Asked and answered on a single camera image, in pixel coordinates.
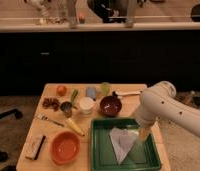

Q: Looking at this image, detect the dark red bowl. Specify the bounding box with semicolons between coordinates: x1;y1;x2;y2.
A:
99;96;122;117

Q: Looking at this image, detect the white handled brush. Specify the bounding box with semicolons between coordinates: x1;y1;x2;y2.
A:
112;91;141;98

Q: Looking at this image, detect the black office chair base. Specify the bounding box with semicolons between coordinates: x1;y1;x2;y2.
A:
0;108;24;171

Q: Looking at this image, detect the small metal cup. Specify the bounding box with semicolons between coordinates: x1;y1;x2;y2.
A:
60;101;72;113

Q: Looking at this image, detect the green plastic tray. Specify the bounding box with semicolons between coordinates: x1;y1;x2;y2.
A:
90;118;161;171

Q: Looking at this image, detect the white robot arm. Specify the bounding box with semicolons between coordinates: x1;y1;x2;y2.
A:
134;81;200;138

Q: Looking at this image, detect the light green cup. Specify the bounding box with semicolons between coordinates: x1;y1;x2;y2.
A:
100;82;110;96

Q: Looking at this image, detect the orange fruit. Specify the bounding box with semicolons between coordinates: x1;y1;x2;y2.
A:
56;85;67;96

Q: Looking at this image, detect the green vegetable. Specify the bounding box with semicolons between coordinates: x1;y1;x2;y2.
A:
70;89;78;104

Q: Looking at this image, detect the black and white eraser block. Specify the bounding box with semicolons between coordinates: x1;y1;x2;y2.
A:
25;134;46;160

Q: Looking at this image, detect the orange plastic bowl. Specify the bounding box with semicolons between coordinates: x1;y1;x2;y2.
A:
50;131;80;165

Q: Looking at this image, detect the dark cabinet counter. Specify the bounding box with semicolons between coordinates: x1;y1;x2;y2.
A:
0;30;200;96

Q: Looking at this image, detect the grey towel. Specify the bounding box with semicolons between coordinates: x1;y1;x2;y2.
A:
109;127;138;164

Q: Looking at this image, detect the white cup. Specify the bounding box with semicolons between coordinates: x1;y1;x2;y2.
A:
79;97;95;115

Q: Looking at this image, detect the metal fork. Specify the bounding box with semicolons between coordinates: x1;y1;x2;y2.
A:
38;115;64;127

